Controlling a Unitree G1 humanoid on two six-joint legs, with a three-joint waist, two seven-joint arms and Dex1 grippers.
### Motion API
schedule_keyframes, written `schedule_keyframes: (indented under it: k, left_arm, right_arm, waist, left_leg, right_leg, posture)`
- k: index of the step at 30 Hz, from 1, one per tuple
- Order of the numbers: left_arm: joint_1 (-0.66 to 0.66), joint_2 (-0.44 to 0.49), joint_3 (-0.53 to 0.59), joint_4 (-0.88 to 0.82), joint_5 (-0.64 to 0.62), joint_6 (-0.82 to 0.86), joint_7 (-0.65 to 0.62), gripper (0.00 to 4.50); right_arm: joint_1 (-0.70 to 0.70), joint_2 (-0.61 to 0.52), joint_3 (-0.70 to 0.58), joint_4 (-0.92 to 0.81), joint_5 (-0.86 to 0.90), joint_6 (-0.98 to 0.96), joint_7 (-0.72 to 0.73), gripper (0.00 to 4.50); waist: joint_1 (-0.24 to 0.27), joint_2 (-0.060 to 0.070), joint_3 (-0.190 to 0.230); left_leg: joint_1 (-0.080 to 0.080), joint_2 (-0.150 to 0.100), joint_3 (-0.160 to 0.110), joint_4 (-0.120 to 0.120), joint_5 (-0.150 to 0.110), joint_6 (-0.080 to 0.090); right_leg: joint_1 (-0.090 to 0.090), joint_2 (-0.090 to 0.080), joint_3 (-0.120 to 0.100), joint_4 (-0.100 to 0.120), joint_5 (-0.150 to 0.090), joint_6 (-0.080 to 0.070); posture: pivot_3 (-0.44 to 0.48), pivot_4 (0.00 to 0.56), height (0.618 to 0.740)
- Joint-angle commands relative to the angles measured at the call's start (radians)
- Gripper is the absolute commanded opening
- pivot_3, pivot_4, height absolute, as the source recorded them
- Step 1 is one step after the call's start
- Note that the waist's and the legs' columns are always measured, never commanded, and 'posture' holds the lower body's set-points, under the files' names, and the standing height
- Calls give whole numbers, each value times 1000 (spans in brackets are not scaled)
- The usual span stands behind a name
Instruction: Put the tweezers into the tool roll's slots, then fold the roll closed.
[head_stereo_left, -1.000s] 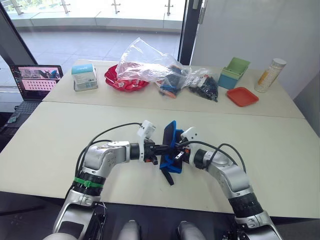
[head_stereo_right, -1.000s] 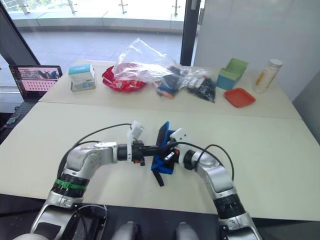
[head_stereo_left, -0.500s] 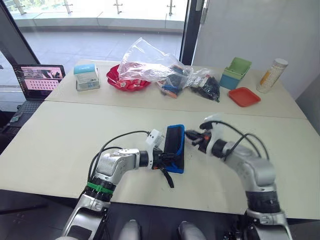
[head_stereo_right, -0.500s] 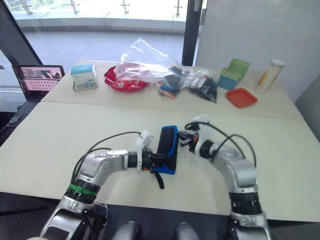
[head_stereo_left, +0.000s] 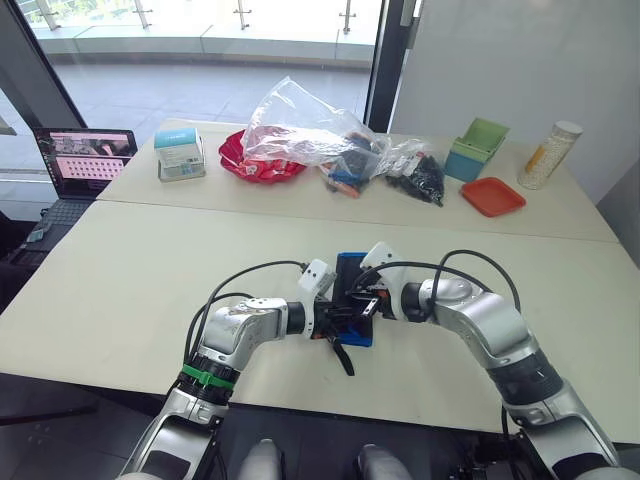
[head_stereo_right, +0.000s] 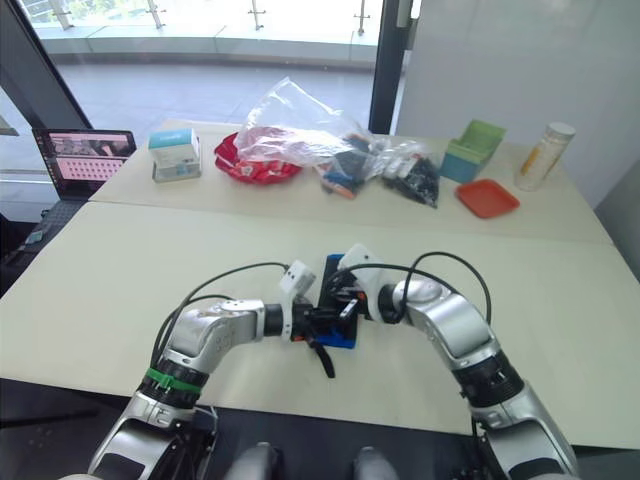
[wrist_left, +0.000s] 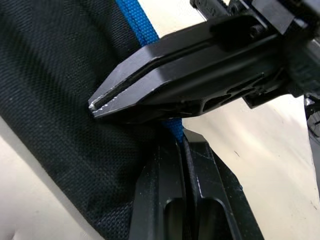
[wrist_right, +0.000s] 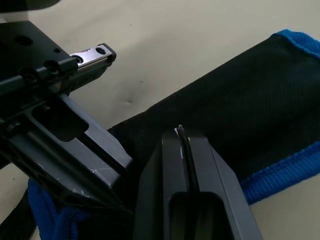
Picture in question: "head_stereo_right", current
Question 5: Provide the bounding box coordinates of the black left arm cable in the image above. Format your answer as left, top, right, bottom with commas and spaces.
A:
151, 261, 294, 382

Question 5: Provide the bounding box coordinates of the black door frame post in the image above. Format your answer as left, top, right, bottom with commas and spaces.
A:
368, 0, 424, 136

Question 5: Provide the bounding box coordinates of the bag of colourful parts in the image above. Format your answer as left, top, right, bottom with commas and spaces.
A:
313, 131, 387, 201

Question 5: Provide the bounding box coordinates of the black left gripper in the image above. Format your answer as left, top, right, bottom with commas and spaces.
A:
291, 303, 347, 344

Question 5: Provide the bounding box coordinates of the bag of black parts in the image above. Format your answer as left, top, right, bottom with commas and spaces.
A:
378, 139, 442, 210

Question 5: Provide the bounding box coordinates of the green and teal box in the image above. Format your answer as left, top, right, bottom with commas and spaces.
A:
438, 118, 508, 184

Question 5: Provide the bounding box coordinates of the metal railing post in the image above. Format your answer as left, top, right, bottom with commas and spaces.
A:
247, 0, 267, 32
144, 0, 167, 31
351, 0, 372, 37

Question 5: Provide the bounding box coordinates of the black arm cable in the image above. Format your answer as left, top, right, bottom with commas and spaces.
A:
151, 261, 294, 382
343, 250, 492, 327

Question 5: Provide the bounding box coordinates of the orange square tray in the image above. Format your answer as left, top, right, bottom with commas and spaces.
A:
454, 178, 522, 221

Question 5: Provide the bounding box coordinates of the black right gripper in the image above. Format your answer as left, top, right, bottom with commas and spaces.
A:
327, 271, 375, 322

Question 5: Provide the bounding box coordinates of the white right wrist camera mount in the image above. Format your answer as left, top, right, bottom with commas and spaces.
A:
335, 243, 385, 322

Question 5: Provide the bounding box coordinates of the clear empty plastic bag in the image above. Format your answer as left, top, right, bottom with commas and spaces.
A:
233, 75, 372, 170

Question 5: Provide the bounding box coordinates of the black laptop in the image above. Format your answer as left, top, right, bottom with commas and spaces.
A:
0, 127, 138, 269

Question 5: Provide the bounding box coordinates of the blue and black tool roll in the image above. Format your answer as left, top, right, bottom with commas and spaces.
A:
310, 253, 360, 379

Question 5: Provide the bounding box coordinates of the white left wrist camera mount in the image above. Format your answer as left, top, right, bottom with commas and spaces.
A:
277, 259, 318, 344

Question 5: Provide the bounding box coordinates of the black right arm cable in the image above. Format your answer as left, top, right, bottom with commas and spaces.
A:
343, 250, 492, 327

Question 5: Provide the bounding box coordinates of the dark slanted window frame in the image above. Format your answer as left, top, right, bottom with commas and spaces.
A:
0, 0, 95, 132

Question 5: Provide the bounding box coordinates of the blue and white carton box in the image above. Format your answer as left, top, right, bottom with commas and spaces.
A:
147, 127, 203, 184

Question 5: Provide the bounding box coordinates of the red plastic bowl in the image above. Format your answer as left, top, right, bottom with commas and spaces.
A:
213, 130, 304, 187

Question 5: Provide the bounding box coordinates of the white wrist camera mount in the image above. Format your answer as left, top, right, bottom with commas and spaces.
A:
335, 243, 385, 322
277, 259, 318, 344

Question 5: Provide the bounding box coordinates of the grey rounded knee shape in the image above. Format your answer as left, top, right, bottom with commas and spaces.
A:
351, 445, 402, 480
226, 441, 282, 480

